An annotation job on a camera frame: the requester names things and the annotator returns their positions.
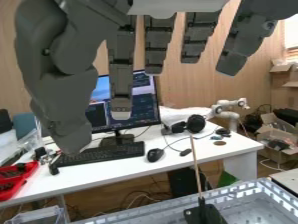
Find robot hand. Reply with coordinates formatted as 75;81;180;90
14;0;298;155

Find computer monitor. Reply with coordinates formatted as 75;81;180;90
86;69;163;148

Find black keyboard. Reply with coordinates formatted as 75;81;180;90
51;141;147;168

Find small black object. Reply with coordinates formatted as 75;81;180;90
47;162;62;176

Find red tray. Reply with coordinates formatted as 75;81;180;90
0;160;42;188
0;179;30;202

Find black computer mouse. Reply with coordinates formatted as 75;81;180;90
146;147;167;164

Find black headphones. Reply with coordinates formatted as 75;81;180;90
169;113;208;135

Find white desk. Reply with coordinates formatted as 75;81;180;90
0;120;267;209

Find small white jointed device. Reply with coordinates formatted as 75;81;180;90
208;97;252;132

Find thin stick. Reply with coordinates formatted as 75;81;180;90
189;134;205;201

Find black computer tower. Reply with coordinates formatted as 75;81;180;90
167;166;211;198

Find black plate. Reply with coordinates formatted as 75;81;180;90
183;196;229;224

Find clear box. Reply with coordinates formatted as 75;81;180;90
70;177;298;224

